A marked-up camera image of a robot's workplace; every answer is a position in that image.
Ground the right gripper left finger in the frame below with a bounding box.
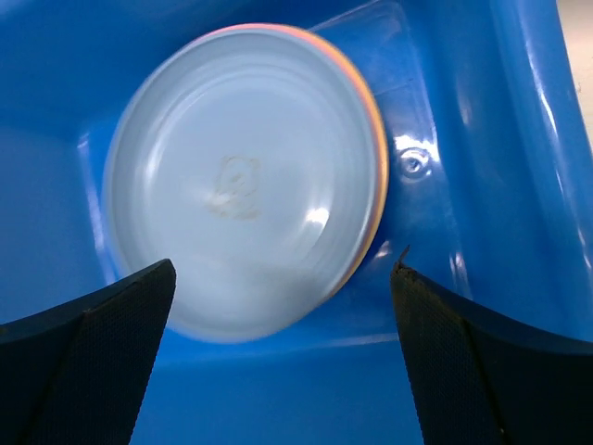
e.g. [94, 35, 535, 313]
[1, 260, 176, 444]

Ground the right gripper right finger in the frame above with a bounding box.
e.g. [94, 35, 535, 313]
[390, 258, 592, 444]

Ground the orange plate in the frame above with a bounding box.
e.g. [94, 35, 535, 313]
[197, 23, 389, 298]

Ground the light blue plate front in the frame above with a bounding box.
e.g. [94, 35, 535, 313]
[102, 32, 376, 343]

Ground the blue plastic bin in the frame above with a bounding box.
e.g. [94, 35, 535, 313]
[1, 1, 592, 444]

